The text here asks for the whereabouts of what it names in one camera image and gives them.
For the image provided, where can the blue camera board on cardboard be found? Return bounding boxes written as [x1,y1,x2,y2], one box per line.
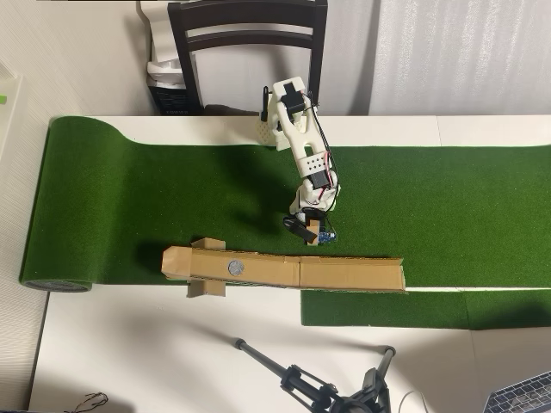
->
[306,218,340,247]

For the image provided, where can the tangled black wire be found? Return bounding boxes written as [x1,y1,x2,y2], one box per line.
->
[72,391,108,410]

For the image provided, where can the laptop keyboard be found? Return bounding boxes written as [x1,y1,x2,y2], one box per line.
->
[481,373,551,413]

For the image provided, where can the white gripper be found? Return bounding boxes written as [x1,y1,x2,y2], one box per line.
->
[288,183,342,221]

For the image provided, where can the dark blue box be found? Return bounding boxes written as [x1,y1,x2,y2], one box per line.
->
[148,83,203,116]

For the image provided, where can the thin white cable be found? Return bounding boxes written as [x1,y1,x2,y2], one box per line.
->
[398,390,430,413]

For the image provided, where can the long green turf mat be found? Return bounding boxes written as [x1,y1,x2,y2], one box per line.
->
[19,114,551,296]

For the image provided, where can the white styrofoam packing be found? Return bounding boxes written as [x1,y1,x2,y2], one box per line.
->
[136,0,190,89]

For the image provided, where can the white curtain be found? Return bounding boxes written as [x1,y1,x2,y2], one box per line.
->
[368,0,551,116]

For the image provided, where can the brown cardboard ramp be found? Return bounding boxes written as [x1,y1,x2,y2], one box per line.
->
[161,236,409,299]

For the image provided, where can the dark wooden chair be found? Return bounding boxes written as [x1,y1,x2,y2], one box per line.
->
[166,0,329,118]

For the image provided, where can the black tripod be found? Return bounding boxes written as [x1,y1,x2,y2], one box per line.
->
[232,337,397,413]

